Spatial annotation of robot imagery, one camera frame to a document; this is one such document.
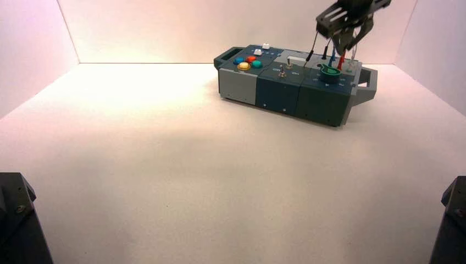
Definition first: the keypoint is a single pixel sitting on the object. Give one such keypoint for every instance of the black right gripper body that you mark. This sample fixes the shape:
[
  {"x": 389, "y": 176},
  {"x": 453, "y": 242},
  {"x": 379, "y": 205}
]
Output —
[{"x": 349, "y": 14}]

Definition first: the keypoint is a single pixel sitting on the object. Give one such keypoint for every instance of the yellow push button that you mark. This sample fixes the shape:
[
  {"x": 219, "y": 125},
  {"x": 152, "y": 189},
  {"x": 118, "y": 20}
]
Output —
[{"x": 244, "y": 66}]

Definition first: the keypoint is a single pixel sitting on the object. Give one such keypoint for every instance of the white display window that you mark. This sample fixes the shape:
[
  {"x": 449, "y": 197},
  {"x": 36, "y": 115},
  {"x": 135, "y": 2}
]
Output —
[{"x": 296, "y": 60}]

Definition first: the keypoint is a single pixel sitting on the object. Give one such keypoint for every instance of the metal toggle switch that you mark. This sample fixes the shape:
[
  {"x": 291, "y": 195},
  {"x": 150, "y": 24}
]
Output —
[
  {"x": 288, "y": 65},
  {"x": 281, "y": 73}
]

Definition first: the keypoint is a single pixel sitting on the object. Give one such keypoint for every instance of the white slider knob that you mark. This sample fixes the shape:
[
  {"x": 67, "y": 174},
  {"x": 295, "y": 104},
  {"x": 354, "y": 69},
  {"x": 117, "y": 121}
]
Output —
[
  {"x": 265, "y": 46},
  {"x": 257, "y": 52}
]

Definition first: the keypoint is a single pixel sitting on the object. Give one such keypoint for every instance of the red push button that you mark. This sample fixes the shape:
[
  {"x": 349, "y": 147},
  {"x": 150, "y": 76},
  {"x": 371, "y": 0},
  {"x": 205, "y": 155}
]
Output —
[{"x": 251, "y": 58}]

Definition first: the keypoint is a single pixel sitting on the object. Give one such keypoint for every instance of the blue push button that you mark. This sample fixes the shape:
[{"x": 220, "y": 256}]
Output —
[{"x": 238, "y": 60}]

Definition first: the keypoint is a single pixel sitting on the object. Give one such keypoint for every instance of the green push button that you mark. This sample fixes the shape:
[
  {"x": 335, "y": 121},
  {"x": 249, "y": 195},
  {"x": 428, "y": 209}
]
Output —
[{"x": 256, "y": 64}]

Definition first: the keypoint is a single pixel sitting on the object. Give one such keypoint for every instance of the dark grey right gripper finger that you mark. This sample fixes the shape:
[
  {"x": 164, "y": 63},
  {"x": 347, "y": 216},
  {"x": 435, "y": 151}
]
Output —
[
  {"x": 343, "y": 43},
  {"x": 365, "y": 32}
]

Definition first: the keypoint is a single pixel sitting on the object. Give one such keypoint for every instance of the blue and grey control box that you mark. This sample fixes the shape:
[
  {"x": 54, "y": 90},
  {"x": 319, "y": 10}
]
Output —
[{"x": 280, "y": 93}]

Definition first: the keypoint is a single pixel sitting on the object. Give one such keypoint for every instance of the black and green rotary knob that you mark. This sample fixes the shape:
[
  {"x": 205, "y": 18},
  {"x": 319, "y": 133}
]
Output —
[{"x": 329, "y": 74}]

